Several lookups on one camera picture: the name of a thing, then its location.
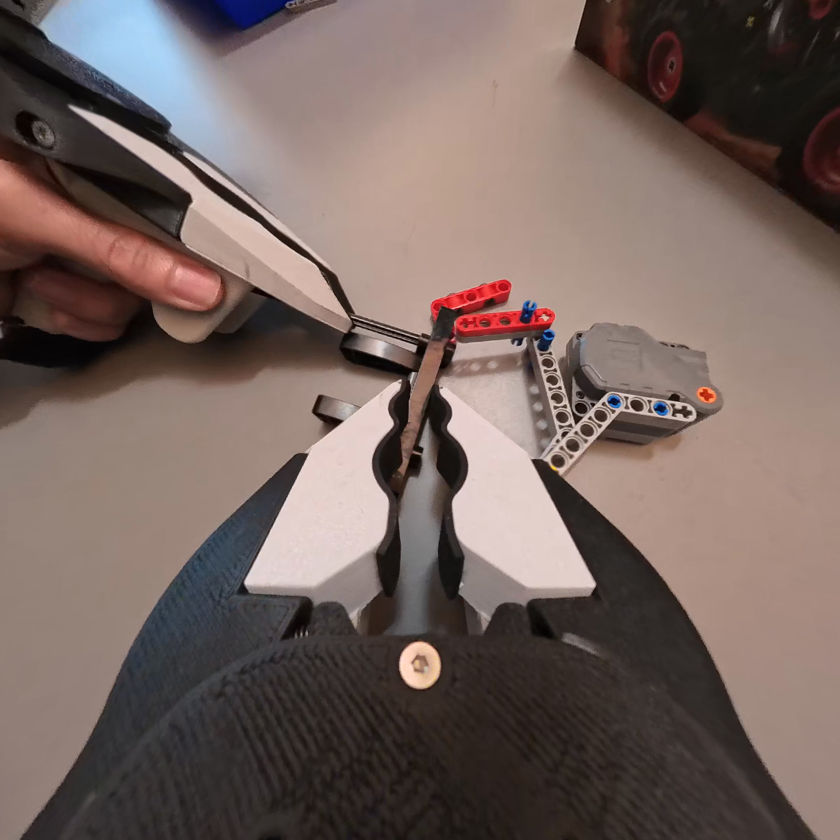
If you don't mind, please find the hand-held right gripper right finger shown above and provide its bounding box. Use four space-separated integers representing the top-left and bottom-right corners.
427 386 597 636

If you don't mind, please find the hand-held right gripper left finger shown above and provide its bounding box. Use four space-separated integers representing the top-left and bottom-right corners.
244 379 411 634

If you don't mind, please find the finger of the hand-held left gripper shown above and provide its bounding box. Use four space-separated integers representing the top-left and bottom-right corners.
167 131 358 319
69 105 355 336

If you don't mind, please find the thin black lego axle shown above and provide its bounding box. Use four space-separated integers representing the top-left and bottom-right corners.
349 314 431 345

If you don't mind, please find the black lego beam with pin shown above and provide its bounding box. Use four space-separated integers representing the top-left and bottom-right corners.
390 305 460 493

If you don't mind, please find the bent light grey lego beam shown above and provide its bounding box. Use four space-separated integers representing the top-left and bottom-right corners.
541 392 698 475

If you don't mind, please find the straight light grey lego beam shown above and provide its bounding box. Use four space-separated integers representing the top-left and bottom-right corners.
528 340 580 442

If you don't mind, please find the dark grey lego motor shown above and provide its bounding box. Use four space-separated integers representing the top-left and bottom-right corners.
566 322 724 445

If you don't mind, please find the red straight lego beam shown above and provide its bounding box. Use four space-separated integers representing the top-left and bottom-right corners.
454 307 557 343

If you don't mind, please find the red angled lego beam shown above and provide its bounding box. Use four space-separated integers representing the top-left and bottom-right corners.
430 279 513 322

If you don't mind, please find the person's left hand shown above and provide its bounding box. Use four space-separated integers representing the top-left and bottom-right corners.
0 154 227 343

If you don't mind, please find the blue container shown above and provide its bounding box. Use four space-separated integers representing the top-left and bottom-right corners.
217 0 337 30

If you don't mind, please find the dark truck printed cardboard box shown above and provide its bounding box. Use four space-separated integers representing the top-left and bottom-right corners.
574 0 840 232

